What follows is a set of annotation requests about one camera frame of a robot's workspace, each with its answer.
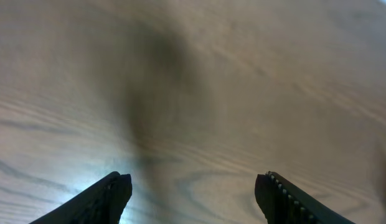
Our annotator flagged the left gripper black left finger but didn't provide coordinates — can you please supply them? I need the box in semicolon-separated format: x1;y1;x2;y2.
31;172;133;224

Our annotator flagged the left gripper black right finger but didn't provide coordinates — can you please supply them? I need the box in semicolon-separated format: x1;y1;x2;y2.
255;171;353;224

